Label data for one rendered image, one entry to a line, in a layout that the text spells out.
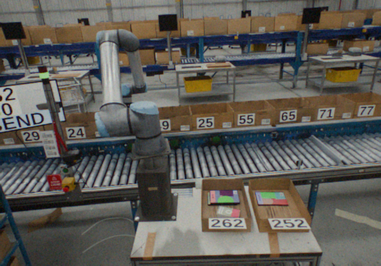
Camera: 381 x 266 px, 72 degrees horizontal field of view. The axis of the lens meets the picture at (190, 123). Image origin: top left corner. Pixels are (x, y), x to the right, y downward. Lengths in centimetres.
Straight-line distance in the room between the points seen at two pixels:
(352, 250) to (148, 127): 207
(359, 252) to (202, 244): 162
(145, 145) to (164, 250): 57
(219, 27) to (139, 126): 564
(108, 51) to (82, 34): 533
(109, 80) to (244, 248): 119
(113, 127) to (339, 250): 215
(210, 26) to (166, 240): 583
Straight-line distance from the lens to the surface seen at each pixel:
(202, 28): 684
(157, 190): 163
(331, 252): 275
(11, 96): 204
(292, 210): 183
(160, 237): 164
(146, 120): 144
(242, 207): 179
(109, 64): 168
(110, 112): 148
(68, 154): 194
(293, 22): 750
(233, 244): 159
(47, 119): 205
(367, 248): 291
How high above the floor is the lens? 192
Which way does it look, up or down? 23 degrees down
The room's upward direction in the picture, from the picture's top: 3 degrees counter-clockwise
